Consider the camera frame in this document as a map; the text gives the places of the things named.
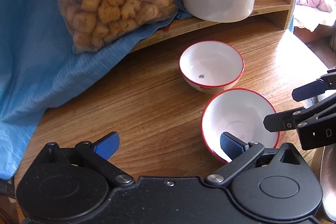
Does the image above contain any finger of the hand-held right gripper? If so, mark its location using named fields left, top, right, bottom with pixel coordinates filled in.
left=263, top=94, right=336, bottom=132
left=292, top=66, right=336, bottom=102

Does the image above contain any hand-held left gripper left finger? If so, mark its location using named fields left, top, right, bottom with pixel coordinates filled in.
left=39, top=132, right=135, bottom=186

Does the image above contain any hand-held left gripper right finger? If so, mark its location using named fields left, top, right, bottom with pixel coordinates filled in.
left=204, top=132, right=302, bottom=186

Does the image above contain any white bowl with lettering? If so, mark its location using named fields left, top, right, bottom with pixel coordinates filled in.
left=201, top=88, right=280, bottom=164

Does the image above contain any steel bowl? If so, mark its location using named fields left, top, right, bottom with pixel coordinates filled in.
left=311, top=145, right=336, bottom=223

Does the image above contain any white red-rimmed bowl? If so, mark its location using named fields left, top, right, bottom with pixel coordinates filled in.
left=179, top=41, right=244, bottom=94

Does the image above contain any wooden desk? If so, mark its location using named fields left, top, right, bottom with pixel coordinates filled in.
left=14, top=0, right=336, bottom=224

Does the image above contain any pink and white bedding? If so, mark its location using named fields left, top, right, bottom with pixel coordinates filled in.
left=294, top=0, right=336, bottom=33

